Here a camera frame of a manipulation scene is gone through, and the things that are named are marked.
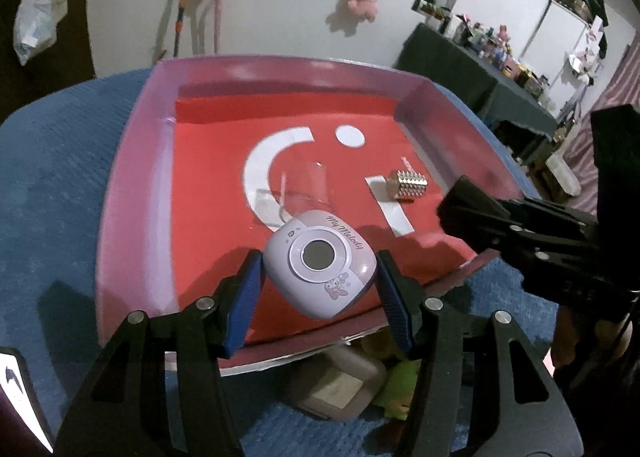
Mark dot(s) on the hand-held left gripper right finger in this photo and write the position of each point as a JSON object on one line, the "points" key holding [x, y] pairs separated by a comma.
{"points": [[395, 297]]}

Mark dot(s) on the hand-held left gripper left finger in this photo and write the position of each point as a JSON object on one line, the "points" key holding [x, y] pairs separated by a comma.
{"points": [[245, 297]]}

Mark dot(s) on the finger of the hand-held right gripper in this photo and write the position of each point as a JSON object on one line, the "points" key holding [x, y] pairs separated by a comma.
{"points": [[545, 257], [470, 207]]}

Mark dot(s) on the lilac rounded compact case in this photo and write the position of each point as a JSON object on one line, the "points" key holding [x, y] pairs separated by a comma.
{"points": [[320, 257]]}

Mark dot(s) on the red box with pink walls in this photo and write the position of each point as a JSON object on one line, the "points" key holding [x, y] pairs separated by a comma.
{"points": [[210, 217]]}

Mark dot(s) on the taupe square case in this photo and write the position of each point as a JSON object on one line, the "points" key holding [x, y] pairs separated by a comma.
{"points": [[340, 382]]}

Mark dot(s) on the white plastic container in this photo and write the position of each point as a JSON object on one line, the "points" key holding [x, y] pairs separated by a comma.
{"points": [[562, 172]]}

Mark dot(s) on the pink striped curtain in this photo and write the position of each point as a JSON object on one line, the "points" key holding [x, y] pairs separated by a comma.
{"points": [[620, 87]]}

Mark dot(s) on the green plush toy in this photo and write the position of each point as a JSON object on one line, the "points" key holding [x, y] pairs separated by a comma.
{"points": [[400, 387]]}

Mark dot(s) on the clear plastic cup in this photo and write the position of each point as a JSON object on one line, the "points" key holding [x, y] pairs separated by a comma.
{"points": [[305, 182]]}

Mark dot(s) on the table with dark cloth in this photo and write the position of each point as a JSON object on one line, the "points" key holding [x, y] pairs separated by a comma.
{"points": [[450, 67]]}

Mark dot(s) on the white metal rack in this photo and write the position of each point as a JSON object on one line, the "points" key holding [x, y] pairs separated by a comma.
{"points": [[543, 19]]}

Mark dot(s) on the row of small bottles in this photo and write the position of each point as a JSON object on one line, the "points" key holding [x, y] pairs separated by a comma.
{"points": [[492, 44]]}

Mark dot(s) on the dark device with white edge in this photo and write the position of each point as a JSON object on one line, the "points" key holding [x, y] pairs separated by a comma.
{"points": [[15, 397]]}

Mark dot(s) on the pink hanging wand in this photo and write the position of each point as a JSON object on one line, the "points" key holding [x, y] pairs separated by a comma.
{"points": [[217, 7]]}

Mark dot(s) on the white plastic bag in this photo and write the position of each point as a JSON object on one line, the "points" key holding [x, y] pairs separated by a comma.
{"points": [[35, 12]]}

